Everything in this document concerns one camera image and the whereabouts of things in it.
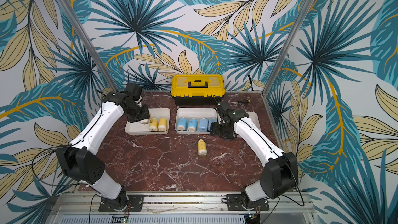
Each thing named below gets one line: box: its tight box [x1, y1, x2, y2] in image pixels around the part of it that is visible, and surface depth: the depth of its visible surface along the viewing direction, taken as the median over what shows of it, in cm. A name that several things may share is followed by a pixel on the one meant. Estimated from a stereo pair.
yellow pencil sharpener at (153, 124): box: [148, 116, 159, 132], surface depth 94 cm
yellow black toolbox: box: [170, 74, 226, 106], surface depth 102 cm
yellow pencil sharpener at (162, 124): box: [158, 116, 167, 132], surface depth 95 cm
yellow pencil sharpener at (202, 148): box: [197, 138, 208, 157], surface depth 86 cm
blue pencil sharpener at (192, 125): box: [187, 117, 198, 132], surface depth 96 cm
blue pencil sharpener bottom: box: [198, 117, 208, 132], surface depth 97 cm
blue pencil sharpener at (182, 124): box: [177, 116, 188, 132], surface depth 95 cm
